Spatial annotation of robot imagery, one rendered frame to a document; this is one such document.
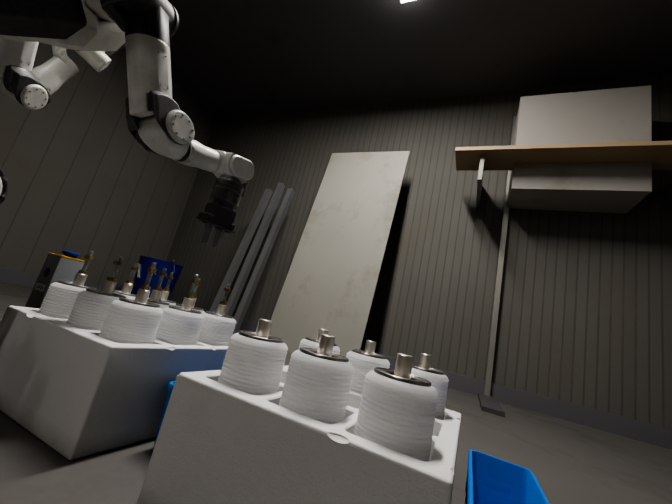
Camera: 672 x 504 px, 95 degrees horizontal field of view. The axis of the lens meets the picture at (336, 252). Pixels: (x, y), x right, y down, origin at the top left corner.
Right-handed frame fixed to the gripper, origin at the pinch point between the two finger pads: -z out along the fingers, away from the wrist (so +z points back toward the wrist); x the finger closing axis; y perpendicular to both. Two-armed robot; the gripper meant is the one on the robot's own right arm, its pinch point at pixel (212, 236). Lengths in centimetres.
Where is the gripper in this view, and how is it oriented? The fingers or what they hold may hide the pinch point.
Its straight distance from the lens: 102.5
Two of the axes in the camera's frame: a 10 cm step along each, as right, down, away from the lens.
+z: 2.2, -9.5, 2.2
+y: -8.4, -0.7, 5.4
